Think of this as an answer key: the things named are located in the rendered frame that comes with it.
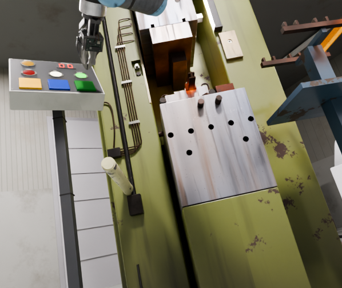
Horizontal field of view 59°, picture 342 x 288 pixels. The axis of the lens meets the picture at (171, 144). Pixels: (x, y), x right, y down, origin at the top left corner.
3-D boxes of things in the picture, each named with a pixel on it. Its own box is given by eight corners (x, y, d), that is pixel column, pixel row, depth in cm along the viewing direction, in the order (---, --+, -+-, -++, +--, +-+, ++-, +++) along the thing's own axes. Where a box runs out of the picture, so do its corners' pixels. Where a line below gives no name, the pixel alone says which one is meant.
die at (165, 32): (192, 36, 147) (188, 21, 150) (152, 43, 146) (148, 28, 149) (189, 81, 187) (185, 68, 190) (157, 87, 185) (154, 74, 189)
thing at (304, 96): (412, 70, 100) (409, 65, 101) (302, 88, 95) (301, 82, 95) (354, 110, 128) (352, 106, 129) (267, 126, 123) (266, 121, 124)
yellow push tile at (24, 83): (41, 87, 110) (40, 78, 116) (18, 86, 107) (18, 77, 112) (41, 92, 111) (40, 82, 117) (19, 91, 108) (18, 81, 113)
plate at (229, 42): (243, 55, 157) (234, 30, 162) (226, 59, 156) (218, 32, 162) (242, 58, 159) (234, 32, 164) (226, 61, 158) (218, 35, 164)
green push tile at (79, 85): (96, 89, 119) (92, 81, 125) (77, 89, 116) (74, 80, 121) (96, 93, 120) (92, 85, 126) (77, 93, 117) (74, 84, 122)
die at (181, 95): (210, 99, 135) (206, 83, 138) (167, 108, 134) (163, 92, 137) (202, 133, 175) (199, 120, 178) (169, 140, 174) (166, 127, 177)
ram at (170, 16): (214, 16, 151) (195, -42, 164) (139, 30, 149) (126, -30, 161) (206, 64, 190) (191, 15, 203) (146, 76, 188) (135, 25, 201)
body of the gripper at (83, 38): (81, 52, 105) (84, 16, 99) (77, 43, 111) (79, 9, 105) (103, 54, 109) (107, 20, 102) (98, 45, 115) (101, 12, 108)
